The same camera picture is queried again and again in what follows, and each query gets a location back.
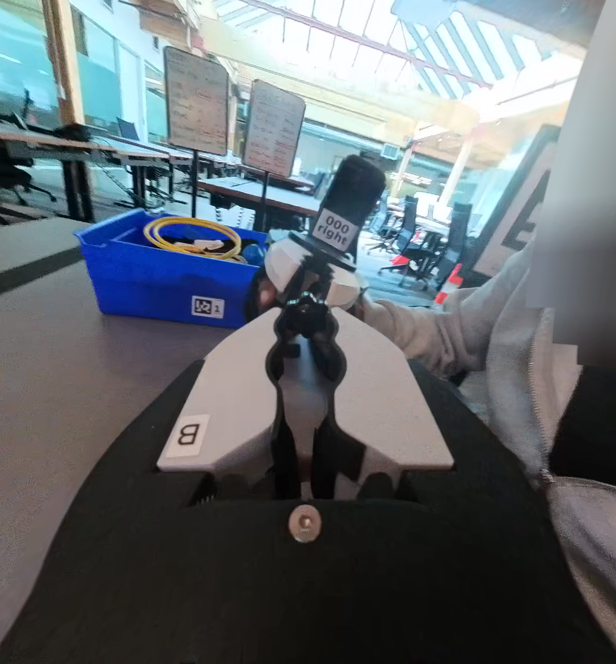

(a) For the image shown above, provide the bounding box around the person's black shirt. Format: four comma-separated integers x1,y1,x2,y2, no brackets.
549,363,616,483

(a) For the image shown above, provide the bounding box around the person's right forearm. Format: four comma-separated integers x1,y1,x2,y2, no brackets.
360,244,534,377

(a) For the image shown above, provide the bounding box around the long office table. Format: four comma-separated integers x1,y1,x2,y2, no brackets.
196,175,323,234

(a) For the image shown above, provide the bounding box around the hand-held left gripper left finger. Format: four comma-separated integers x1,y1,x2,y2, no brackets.
156,308,302,500

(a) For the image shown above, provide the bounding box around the grey desk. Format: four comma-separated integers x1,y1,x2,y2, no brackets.
0,215,257,654

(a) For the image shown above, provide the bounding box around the black star knob screw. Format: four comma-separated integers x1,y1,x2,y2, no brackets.
279,292,336,343

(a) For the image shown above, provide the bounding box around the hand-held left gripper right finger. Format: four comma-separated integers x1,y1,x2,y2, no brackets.
312,309,455,499

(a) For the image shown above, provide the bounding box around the blue storage bin white label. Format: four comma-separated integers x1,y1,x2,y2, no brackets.
74,209,271,330

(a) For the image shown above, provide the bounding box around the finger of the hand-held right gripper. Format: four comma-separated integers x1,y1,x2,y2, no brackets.
264,242,309,302
325,267,362,311

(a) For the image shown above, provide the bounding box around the wooden office desk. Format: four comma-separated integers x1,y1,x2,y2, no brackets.
0,124,119,221

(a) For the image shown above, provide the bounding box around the yellow network cable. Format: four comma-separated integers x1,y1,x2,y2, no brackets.
143,217,242,260

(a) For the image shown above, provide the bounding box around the black framed marker sign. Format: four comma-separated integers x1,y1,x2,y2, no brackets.
471,123,563,279

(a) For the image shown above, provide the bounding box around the black office chair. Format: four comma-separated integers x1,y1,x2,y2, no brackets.
378,194,446,291
0,150,59,225
432,202,475,283

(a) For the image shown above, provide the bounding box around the orange white traffic cone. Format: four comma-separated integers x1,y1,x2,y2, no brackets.
434,263,465,308

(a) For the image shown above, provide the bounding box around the glass skylight roof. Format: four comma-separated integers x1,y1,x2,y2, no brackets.
212,0,594,104

